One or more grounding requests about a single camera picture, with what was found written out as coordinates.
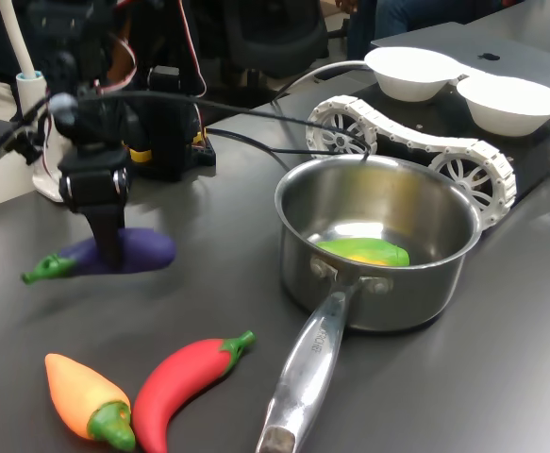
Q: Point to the purple toy aubergine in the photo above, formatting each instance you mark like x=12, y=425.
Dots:
x=147, y=250

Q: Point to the person's hand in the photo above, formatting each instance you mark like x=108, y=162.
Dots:
x=123, y=56

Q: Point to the black and yellow clamp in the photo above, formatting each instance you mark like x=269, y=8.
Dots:
x=140, y=153

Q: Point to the pale grey putty lump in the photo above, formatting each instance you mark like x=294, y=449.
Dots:
x=63, y=108

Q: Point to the red toy chilli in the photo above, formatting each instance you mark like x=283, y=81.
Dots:
x=180, y=377

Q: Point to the orange toy carrot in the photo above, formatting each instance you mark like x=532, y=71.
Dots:
x=74, y=391

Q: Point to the black office chair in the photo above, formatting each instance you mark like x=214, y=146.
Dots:
x=279, y=38

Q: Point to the yellow green toy corn cob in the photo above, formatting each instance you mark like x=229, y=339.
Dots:
x=364, y=250

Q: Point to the small white-tracked vehicle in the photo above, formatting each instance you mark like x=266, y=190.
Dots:
x=397, y=127

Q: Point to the white bowl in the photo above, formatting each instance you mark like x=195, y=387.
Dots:
x=411, y=71
x=510, y=106

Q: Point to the white post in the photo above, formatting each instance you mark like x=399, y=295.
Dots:
x=24, y=52

